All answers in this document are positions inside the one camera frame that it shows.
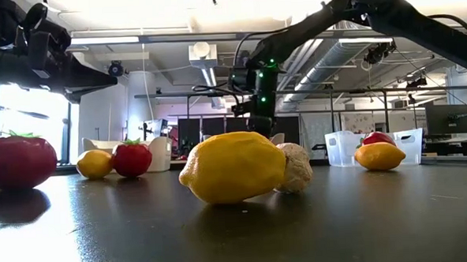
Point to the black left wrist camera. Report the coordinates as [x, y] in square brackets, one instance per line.
[44, 48]

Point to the black computer monitor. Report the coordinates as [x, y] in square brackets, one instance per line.
[448, 119]

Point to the white ceiling unit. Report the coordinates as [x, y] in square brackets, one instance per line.
[202, 55]

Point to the beige plastic basket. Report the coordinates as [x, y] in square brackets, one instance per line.
[278, 139]

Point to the black metal rack frame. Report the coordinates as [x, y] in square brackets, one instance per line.
[334, 91]

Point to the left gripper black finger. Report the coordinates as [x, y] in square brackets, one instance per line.
[93, 80]

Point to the yellow toy lemon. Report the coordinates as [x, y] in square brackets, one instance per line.
[380, 156]
[94, 164]
[233, 168]

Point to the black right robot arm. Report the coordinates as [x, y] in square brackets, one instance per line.
[410, 20]

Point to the white toy garlic bulb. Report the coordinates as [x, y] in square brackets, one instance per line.
[298, 167]

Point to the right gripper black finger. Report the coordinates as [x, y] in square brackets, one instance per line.
[261, 126]

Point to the black round ceiling camera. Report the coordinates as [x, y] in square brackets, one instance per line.
[115, 68]

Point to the red toy tomato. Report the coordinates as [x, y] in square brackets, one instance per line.
[132, 161]
[18, 164]
[378, 137]

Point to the black partition panels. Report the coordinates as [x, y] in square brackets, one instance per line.
[217, 127]

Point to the clear plastic basket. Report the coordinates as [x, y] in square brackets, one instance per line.
[341, 150]

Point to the white plastic basket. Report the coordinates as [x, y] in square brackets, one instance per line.
[161, 154]

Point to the black ceiling spotlight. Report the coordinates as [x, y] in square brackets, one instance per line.
[378, 53]

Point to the silver ventilation duct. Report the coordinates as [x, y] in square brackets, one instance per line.
[325, 60]

